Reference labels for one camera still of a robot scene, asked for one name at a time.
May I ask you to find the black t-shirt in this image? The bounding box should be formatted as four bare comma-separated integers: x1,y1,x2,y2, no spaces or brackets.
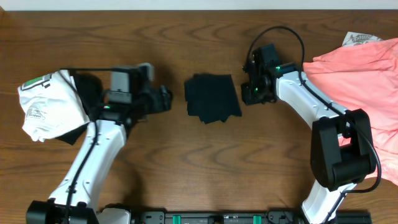
184,73,242,124

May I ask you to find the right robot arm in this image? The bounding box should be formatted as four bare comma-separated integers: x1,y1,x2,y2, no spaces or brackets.
241,45,377,223

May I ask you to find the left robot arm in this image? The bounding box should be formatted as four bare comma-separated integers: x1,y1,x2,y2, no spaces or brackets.
25,85,173,223

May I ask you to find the black folded garment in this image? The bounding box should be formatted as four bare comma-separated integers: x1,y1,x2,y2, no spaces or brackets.
57,72,103,145

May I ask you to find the white printed garment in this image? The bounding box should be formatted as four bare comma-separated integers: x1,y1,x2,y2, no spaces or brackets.
341,32,382,47

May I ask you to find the pink t-shirt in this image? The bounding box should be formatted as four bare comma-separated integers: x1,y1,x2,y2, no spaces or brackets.
303,39,397,184

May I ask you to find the white folded t-shirt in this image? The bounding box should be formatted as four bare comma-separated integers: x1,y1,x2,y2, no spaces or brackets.
17,70,90,142

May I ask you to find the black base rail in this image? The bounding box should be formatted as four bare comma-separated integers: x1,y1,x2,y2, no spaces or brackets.
102,203,373,224

